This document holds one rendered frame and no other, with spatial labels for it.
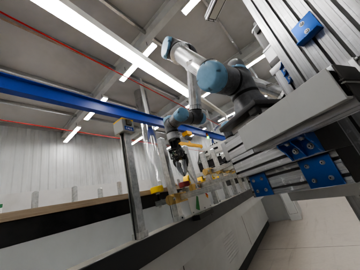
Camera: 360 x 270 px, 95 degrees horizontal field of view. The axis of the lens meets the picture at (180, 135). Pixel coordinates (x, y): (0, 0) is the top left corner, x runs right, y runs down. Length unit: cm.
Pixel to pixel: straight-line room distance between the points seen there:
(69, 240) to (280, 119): 83
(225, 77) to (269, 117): 26
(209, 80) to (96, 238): 80
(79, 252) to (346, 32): 118
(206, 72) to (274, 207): 333
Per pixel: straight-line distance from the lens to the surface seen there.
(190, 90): 102
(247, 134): 53
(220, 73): 66
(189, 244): 101
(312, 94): 43
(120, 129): 82
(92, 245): 90
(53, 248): 84
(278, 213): 378
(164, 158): 97
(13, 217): 80
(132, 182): 75
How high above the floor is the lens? 80
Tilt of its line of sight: 21 degrees up
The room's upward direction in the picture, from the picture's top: 16 degrees counter-clockwise
